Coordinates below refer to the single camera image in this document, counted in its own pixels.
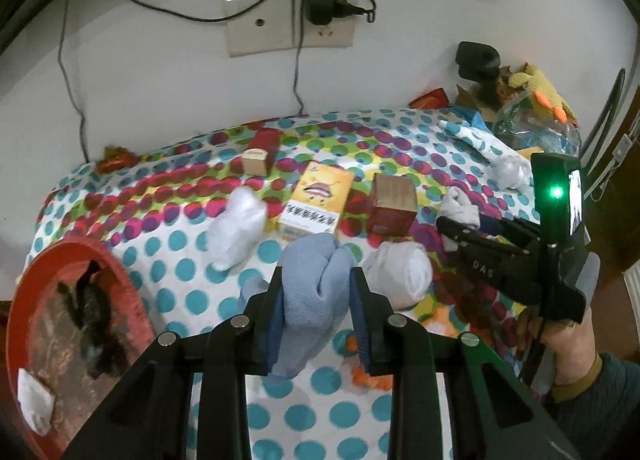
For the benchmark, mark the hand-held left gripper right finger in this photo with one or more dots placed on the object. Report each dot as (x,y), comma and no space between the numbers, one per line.
(360,320)

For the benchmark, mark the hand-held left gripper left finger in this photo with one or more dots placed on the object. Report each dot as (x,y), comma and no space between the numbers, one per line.
(277,320)

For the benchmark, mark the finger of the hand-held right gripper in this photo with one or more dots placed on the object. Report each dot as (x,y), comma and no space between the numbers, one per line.
(515,232)
(460,235)

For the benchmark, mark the grey and white sock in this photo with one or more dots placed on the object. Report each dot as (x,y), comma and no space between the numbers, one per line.
(457,210)

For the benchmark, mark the light blue sock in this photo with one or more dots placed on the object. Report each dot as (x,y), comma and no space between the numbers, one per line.
(315,290)

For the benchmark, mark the red and gold box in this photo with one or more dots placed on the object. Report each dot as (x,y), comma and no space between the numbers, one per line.
(392,200)

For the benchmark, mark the red plastic basin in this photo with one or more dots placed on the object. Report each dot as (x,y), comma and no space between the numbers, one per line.
(127,285)

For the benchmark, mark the person's right forearm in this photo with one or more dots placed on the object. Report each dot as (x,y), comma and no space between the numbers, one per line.
(610,400)

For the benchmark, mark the person's right hand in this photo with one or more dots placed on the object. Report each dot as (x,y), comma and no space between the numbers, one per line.
(570,345)

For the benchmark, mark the crumpled white plastic bag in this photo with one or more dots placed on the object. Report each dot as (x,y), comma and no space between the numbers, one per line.
(235,230)
(510,170)

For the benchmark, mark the rolled white sock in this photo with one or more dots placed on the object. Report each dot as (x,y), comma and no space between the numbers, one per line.
(400,272)

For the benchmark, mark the yellow medicine box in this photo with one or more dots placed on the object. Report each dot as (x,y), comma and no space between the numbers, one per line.
(529,152)
(320,190)

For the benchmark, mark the clear plastic bag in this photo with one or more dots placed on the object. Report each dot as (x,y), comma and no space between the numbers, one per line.
(525,124)

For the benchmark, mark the blue plastic bag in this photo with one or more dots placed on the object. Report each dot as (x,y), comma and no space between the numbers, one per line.
(470,115)

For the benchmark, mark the brown cardboard piece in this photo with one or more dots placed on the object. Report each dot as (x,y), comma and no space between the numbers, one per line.
(465,97)

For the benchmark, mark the red packet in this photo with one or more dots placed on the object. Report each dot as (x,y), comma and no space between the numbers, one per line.
(430,99)

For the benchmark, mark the polka dot tablecloth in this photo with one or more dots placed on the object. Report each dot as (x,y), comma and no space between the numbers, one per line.
(165,220)

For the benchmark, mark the yellow crochet toy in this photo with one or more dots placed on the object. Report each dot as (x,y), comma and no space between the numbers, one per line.
(537,82)

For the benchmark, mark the brown crinkled bag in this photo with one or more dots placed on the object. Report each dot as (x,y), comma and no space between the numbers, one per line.
(506,79)

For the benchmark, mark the small red box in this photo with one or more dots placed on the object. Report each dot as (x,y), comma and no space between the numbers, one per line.
(262,142)

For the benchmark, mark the dark sock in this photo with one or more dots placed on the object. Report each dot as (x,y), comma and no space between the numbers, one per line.
(95,330)

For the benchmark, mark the red candy wrapper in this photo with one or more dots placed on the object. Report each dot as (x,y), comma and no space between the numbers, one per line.
(116,160)

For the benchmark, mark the black plug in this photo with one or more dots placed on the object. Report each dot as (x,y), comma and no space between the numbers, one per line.
(350,9)

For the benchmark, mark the flat white sock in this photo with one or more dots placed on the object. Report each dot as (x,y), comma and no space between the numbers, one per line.
(35,400)

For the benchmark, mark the black clamp mount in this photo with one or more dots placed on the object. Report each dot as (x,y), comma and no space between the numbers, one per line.
(475,59)

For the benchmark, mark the white power wall socket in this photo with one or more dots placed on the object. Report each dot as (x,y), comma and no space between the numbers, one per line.
(330,37)

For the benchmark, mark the white coaxial wall socket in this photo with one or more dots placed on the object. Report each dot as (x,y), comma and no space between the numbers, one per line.
(257,34)

